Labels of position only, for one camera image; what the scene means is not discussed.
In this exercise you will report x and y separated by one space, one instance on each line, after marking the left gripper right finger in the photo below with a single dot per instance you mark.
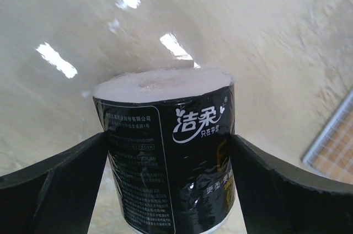
278 197

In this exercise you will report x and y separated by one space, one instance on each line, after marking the white wire wooden shelf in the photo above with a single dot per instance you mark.
330 154

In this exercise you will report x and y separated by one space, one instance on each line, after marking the black roll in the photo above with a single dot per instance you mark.
168 133

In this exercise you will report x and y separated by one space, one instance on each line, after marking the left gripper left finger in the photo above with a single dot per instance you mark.
56 195

